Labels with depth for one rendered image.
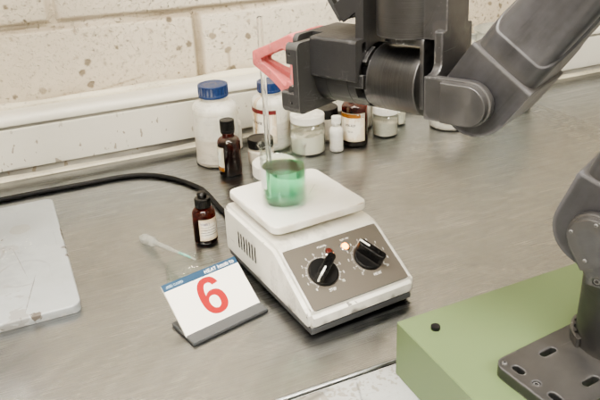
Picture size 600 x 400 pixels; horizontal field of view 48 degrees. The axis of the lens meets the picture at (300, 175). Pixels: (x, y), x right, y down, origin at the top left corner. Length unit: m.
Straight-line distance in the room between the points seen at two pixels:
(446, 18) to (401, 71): 0.06
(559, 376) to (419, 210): 0.42
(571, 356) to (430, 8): 0.29
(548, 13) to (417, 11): 0.10
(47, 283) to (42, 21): 0.47
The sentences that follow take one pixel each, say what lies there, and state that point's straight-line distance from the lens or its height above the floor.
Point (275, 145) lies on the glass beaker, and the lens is 0.75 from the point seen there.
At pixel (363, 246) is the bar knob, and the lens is 0.71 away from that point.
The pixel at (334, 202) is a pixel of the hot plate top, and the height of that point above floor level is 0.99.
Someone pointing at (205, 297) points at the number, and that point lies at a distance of 0.72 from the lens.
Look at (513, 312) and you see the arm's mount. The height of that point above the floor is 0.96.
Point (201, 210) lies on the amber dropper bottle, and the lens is 0.85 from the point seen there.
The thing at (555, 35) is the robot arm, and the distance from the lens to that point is 0.51.
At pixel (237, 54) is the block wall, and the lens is 1.21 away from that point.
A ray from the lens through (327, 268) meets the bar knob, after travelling 0.68.
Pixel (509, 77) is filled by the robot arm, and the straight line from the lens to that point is 0.52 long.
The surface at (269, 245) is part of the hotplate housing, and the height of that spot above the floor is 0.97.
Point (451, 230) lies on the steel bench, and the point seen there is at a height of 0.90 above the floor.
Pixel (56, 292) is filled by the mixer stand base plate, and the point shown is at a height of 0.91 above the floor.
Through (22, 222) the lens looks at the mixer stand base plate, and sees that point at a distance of 0.98.
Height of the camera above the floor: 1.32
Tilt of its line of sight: 24 degrees down
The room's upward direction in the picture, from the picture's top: 2 degrees counter-clockwise
